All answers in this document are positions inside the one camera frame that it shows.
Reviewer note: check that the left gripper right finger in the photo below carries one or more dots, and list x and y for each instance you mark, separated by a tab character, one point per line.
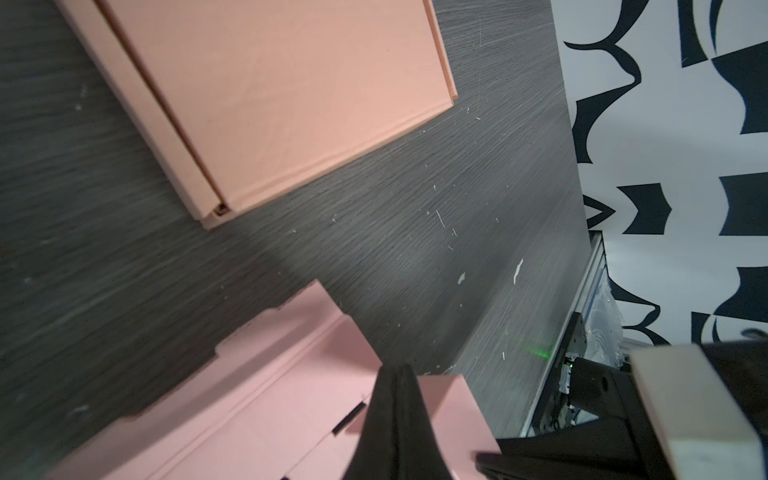
417	454

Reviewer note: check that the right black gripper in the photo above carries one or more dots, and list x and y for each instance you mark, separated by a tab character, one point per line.
600	449

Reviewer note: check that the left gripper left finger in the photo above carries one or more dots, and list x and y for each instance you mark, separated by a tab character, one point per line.
375	454

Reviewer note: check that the pink cardboard box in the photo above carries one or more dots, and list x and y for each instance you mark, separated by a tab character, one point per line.
284	397

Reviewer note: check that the salmon cardboard box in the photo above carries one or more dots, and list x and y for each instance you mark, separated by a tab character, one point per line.
244	101

